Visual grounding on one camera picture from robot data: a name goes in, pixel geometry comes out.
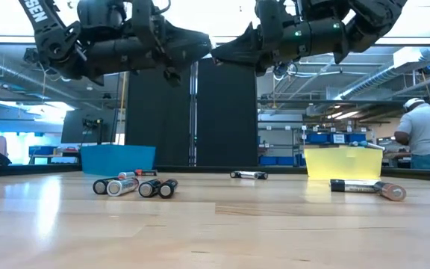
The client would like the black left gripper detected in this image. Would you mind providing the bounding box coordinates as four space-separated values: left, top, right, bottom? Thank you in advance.
114 21 213 87

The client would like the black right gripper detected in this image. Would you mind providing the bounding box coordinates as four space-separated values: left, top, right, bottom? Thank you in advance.
211 20 312 75

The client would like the black folding partition screen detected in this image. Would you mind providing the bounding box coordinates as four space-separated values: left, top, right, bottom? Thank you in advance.
125 58 259 168

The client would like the blue plastic bin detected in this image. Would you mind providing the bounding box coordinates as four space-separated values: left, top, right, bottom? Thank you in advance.
80 144 157 176

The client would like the dark background panel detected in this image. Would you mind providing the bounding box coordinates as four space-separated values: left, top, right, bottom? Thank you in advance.
60 108 121 145

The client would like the yellow plastic bin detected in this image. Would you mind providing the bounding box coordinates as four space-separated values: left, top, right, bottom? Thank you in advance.
303 145 384 181

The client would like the small black hanging device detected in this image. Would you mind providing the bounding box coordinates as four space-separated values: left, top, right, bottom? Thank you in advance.
23 47 40 64

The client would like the grey cylindrical tool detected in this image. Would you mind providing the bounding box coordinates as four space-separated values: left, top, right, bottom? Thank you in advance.
349 140 386 152

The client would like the person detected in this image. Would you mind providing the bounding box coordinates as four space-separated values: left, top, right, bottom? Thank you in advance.
393 97 430 171

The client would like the copper and black battery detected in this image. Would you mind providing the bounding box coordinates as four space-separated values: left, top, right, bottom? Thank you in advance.
373 181 408 202

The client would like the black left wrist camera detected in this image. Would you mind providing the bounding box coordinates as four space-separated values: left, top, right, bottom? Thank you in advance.
131 0 166 37

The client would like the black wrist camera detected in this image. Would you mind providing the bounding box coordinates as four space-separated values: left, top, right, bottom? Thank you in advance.
255 0 304 24
131 0 166 37

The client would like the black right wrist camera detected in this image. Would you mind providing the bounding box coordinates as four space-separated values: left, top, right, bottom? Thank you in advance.
255 0 304 24

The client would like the silver ventilation duct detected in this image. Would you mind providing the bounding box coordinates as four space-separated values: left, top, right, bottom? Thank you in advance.
0 52 65 99

